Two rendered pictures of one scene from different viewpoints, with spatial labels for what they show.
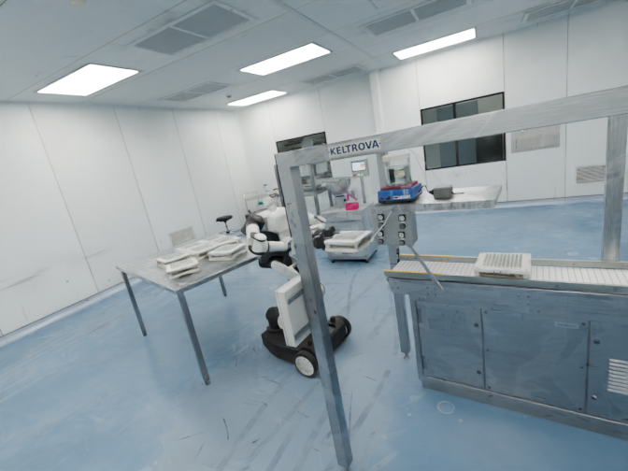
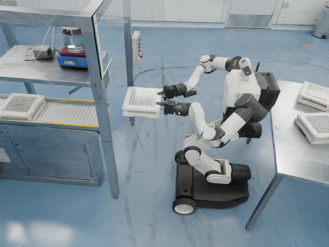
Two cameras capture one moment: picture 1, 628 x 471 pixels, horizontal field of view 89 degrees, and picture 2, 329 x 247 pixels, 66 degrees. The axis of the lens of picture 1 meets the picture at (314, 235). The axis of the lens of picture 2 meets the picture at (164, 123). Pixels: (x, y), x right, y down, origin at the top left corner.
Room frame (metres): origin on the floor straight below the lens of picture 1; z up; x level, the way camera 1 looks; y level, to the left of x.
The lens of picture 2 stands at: (3.29, -0.88, 2.06)
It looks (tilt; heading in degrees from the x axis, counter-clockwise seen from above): 43 degrees down; 145
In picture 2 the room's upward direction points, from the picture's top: 4 degrees clockwise
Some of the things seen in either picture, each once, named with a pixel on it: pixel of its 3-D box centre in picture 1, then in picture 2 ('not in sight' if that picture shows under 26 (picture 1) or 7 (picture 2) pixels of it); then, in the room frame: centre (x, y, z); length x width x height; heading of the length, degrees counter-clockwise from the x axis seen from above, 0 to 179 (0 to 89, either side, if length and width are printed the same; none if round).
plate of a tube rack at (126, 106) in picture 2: (349, 237); (143, 98); (2.08, -0.23, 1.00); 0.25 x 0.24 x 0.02; 54
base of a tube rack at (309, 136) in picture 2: (228, 254); (318, 130); (2.82, 0.80, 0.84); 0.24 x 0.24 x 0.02; 65
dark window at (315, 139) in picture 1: (304, 161); not in sight; (7.72, -0.08, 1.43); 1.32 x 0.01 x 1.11; 61
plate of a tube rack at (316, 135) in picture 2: (226, 249); (321, 125); (2.82, 0.80, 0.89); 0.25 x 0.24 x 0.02; 155
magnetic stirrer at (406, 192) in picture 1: (399, 192); (79, 53); (1.82, -0.53, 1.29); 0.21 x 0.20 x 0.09; 144
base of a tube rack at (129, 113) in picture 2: (349, 244); (143, 104); (2.08, -0.23, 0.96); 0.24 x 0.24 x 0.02; 54
